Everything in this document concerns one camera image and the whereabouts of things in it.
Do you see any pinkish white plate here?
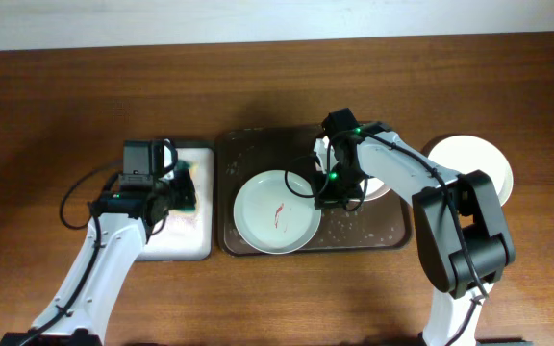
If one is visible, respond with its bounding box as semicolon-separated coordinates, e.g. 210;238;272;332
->
313;136;390;202

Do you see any green yellow sponge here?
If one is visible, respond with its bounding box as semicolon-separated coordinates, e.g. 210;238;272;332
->
170;161;197;212

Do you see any pale green plate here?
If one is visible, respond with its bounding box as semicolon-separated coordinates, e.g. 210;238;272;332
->
233;170;321;255

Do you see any white front plate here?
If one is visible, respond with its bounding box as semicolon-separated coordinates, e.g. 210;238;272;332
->
428;135;514;206

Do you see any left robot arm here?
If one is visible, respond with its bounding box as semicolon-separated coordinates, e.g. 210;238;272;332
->
0;139;196;345

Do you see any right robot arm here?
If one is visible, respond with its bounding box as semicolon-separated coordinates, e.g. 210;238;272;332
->
312;109;516;345

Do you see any large brown tray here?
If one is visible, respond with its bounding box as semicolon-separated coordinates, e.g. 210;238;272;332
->
215;125;412;257

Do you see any small dark tray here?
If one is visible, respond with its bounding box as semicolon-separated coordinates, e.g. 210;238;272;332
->
132;139;215;262

